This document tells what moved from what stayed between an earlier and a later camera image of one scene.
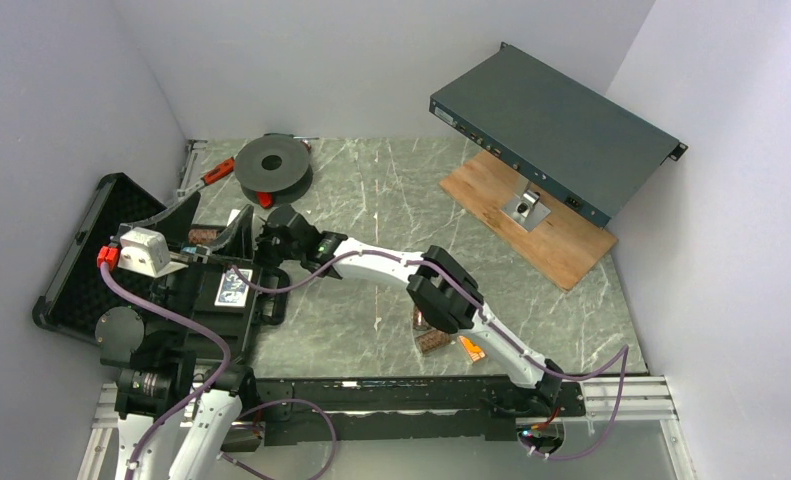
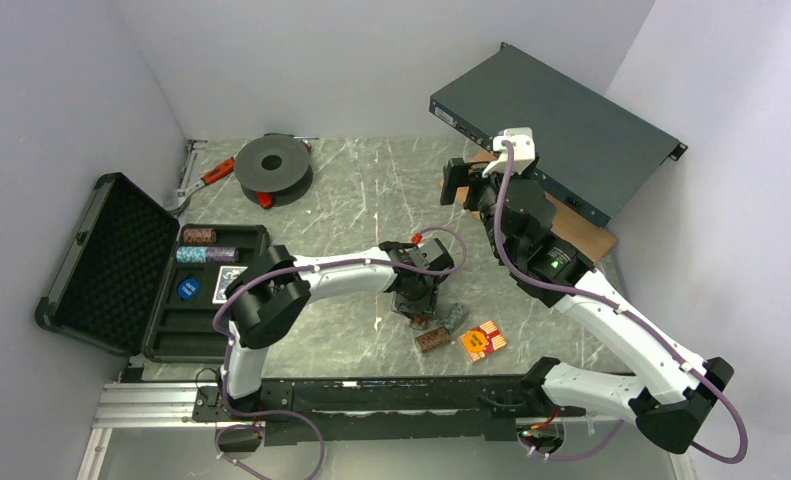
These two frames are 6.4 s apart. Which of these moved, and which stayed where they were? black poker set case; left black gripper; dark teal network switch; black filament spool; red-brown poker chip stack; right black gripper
Moved: left black gripper; right black gripper
Stayed: dark teal network switch; red-brown poker chip stack; black poker set case; black filament spool
